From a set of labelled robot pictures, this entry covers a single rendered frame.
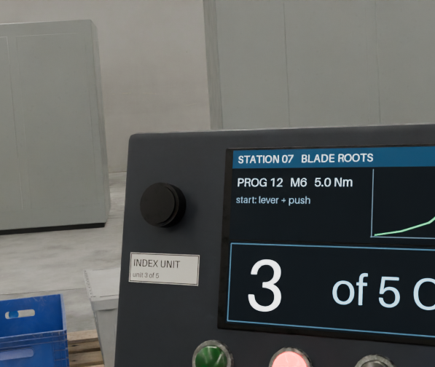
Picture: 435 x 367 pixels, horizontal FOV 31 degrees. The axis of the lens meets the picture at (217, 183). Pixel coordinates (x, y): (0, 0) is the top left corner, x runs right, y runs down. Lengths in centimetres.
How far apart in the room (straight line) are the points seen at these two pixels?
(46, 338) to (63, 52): 463
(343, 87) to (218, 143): 564
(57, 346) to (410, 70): 390
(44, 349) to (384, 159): 285
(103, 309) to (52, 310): 64
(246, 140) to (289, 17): 558
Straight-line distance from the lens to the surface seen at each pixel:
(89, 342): 377
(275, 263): 48
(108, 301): 320
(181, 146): 51
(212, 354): 49
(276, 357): 48
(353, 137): 47
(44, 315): 381
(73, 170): 756
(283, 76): 604
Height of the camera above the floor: 128
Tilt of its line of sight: 7 degrees down
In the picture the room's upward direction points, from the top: 3 degrees counter-clockwise
